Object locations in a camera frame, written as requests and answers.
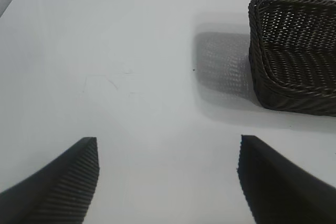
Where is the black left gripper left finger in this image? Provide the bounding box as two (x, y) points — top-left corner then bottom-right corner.
(0, 136), (100, 224)

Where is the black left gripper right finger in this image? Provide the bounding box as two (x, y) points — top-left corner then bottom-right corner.
(237, 134), (336, 224)

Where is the dark brown woven basket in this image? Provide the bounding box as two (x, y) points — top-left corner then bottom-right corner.
(248, 0), (336, 118)

